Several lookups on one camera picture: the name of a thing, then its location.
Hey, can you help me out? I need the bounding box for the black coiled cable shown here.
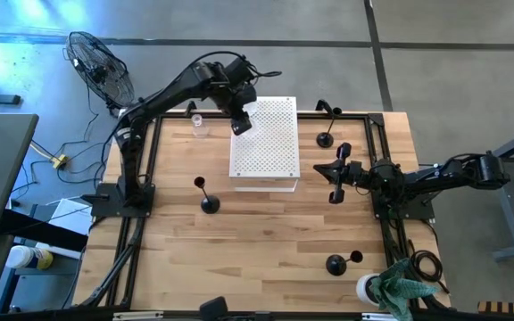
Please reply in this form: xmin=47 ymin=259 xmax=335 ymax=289
xmin=406 ymin=240 xmax=450 ymax=295

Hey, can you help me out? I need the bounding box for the black yellow striped object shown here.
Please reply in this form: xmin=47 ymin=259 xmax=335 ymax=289
xmin=477 ymin=300 xmax=514 ymax=316

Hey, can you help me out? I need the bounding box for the black metal candlestick holder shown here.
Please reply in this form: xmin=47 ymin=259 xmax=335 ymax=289
xmin=325 ymin=250 xmax=364 ymax=277
xmin=315 ymin=106 xmax=344 ymax=149
xmin=193 ymin=176 xmax=221 ymax=215

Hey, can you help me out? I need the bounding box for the white metal bracket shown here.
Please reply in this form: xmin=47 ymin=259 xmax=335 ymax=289
xmin=361 ymin=311 xmax=399 ymax=321
xmin=112 ymin=310 xmax=164 ymax=321

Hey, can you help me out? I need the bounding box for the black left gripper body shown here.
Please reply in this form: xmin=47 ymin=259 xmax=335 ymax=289
xmin=228 ymin=83 xmax=258 ymax=136

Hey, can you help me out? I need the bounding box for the white roll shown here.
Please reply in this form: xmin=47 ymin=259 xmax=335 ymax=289
xmin=355 ymin=272 xmax=381 ymax=307

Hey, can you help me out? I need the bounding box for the black desk beam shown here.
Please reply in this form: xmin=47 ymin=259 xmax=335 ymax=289
xmin=0 ymin=208 xmax=89 ymax=253

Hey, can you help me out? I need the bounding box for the green cloth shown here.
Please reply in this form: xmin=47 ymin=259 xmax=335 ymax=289
xmin=368 ymin=258 xmax=440 ymax=321

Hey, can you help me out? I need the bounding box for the white perforated metal shelf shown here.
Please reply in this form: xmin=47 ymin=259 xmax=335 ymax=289
xmin=228 ymin=96 xmax=302 ymax=193

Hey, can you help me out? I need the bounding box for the black rounded object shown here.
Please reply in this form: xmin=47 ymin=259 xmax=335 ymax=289
xmin=198 ymin=295 xmax=230 ymax=321

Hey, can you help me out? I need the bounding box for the black aluminium table frame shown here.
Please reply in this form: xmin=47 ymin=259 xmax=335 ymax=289
xmin=78 ymin=109 xmax=450 ymax=313

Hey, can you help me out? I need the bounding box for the white paper sheet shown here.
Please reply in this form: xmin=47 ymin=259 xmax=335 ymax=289
xmin=47 ymin=197 xmax=94 ymax=236

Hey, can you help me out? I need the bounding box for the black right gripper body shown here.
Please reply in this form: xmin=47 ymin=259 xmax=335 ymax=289
xmin=327 ymin=142 xmax=369 ymax=205

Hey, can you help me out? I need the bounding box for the black floor fan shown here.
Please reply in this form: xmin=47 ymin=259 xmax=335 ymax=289
xmin=63 ymin=30 xmax=136 ymax=118

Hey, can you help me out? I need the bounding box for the white bottle yellow cap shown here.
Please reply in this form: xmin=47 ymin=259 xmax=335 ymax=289
xmin=4 ymin=244 xmax=54 ymax=271

